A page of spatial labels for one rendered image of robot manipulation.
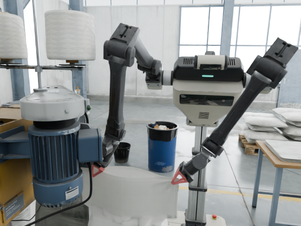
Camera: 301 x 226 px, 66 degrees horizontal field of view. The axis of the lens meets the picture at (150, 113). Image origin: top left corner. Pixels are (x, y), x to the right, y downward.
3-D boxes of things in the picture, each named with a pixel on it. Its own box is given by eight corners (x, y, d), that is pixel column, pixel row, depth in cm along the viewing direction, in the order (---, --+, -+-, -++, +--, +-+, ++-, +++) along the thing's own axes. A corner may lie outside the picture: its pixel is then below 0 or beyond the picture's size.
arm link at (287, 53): (308, 44, 71) (277, 29, 74) (278, 82, 74) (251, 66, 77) (286, 67, 112) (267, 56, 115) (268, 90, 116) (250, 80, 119)
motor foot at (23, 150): (50, 152, 77) (48, 126, 76) (26, 167, 66) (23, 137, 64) (24, 149, 79) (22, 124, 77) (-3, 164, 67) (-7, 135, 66)
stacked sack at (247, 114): (275, 119, 461) (276, 112, 458) (281, 124, 421) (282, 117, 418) (240, 116, 477) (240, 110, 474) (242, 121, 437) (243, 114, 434)
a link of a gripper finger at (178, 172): (166, 180, 102) (182, 167, 100) (167, 173, 109) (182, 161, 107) (176, 191, 102) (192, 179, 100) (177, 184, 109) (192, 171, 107)
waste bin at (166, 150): (178, 161, 373) (180, 122, 360) (176, 176, 324) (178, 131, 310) (148, 158, 381) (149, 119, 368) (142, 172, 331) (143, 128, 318)
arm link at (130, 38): (140, 20, 80) (114, 14, 82) (126, 58, 79) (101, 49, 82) (162, 63, 123) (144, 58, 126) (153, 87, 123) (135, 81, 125)
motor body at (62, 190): (91, 188, 84) (88, 120, 79) (69, 214, 69) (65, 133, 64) (52, 184, 86) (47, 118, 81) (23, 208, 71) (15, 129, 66)
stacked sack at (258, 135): (279, 136, 428) (280, 129, 426) (288, 144, 387) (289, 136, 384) (241, 133, 439) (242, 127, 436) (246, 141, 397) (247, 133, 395)
